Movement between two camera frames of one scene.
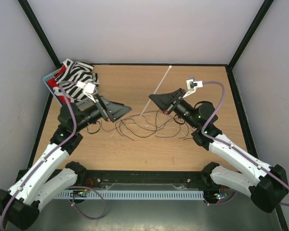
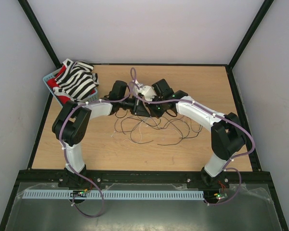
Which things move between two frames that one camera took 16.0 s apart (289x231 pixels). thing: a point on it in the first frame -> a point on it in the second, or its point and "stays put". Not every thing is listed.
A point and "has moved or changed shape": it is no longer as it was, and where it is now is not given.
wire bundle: x=151 y=123 has moved or changed shape
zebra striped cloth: x=72 y=72 stays put
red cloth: x=53 y=83 stays put
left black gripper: x=112 y=110 -> x=139 y=109
